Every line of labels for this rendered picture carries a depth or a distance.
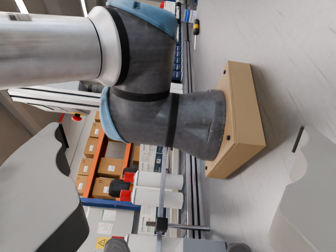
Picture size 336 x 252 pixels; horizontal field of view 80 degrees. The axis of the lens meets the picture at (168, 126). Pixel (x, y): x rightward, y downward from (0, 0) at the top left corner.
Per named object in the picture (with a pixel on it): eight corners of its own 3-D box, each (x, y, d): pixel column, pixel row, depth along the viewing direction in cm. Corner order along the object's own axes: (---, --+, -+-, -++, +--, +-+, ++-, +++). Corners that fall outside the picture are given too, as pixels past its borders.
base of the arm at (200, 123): (205, 118, 54) (168, 114, 54) (223, 74, 41) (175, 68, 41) (206, 172, 45) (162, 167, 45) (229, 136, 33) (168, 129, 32)
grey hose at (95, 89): (141, 95, 86) (91, 89, 85) (141, 89, 83) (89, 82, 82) (140, 101, 84) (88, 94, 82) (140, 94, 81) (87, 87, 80)
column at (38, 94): (201, 115, 77) (19, 92, 73) (204, 106, 74) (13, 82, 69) (202, 124, 74) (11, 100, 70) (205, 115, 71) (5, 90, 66)
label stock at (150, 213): (164, 247, 102) (136, 244, 101) (161, 242, 120) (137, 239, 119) (168, 204, 110) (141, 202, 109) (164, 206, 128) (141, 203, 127)
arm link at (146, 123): (167, 128, 51) (114, 122, 51) (174, 77, 44) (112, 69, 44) (163, 159, 41) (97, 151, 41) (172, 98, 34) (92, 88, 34)
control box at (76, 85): (93, 94, 89) (49, 88, 87) (79, 80, 72) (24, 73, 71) (89, 116, 87) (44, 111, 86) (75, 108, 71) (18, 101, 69)
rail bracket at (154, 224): (203, 229, 58) (145, 224, 57) (210, 221, 52) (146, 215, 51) (203, 241, 56) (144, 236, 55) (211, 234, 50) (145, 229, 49)
